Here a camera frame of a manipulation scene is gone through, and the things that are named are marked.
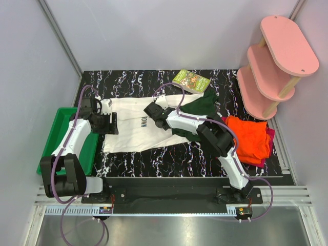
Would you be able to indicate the green paperback book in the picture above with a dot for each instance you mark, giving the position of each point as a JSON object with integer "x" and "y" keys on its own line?
{"x": 191, "y": 82}

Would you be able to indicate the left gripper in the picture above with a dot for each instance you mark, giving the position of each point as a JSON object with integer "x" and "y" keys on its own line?
{"x": 110, "y": 128}

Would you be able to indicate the white and green t-shirt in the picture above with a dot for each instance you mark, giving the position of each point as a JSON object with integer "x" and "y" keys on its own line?
{"x": 137, "y": 132}

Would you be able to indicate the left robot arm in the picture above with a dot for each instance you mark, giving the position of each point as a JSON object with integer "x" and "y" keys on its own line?
{"x": 61, "y": 171}

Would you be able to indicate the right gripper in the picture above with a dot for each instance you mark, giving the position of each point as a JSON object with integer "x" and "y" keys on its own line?
{"x": 165, "y": 108}

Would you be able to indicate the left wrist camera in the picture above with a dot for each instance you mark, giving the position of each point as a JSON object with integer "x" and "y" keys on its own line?
{"x": 106, "y": 106}

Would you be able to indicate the magenta folded t-shirt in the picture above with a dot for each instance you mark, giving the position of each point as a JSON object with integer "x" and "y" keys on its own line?
{"x": 270, "y": 133}

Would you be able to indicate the green plastic tray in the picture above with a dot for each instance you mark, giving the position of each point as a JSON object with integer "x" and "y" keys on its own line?
{"x": 57, "y": 132}

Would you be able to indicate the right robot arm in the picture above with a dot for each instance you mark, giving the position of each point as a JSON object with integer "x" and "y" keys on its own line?
{"x": 215, "y": 137}

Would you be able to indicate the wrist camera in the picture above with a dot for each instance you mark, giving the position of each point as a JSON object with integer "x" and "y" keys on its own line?
{"x": 161, "y": 101}
{"x": 106, "y": 106}

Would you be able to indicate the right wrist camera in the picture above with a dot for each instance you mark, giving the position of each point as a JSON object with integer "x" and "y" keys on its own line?
{"x": 161, "y": 101}

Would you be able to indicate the pink three-tier shelf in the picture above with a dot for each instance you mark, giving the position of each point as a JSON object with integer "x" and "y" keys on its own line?
{"x": 276, "y": 64}

